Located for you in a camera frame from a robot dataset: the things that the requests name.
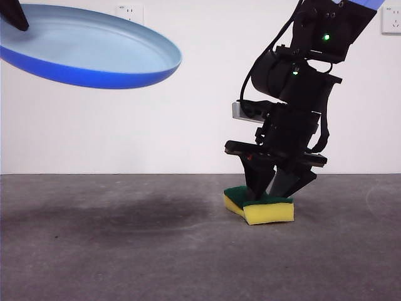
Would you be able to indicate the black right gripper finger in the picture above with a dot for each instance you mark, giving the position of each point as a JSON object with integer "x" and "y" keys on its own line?
{"x": 291, "y": 183}
{"x": 257, "y": 178}

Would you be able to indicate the blue round plate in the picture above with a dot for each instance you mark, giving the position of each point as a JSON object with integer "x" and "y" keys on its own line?
{"x": 94, "y": 53}

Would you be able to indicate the pale grey camera box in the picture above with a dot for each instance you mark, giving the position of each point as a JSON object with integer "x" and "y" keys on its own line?
{"x": 238, "y": 111}

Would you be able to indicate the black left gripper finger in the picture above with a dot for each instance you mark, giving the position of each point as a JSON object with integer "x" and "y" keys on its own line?
{"x": 14, "y": 14}

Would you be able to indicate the yellow sponge with green pad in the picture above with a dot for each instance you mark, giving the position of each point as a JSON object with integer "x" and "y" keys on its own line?
{"x": 269, "y": 214}

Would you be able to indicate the white wall socket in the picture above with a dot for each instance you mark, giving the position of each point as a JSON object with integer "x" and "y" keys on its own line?
{"x": 392, "y": 22}
{"x": 133, "y": 11}

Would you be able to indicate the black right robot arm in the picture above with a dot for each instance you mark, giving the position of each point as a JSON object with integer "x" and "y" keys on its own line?
{"x": 329, "y": 25}

